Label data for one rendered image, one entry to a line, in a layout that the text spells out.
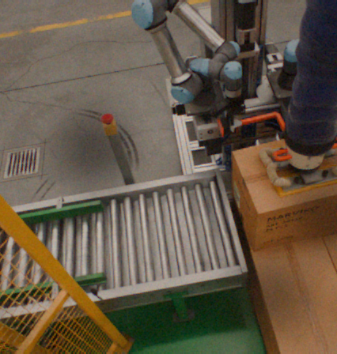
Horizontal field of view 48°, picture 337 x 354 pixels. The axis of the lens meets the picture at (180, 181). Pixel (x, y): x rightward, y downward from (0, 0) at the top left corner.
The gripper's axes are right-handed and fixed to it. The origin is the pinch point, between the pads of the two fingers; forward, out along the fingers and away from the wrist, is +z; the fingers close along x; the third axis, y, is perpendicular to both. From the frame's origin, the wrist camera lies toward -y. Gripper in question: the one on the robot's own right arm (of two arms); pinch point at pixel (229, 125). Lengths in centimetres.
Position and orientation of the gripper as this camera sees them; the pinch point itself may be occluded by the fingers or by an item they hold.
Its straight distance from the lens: 195.7
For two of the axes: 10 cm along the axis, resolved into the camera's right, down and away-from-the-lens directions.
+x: -2.2, -7.7, 5.9
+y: 9.7, -2.4, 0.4
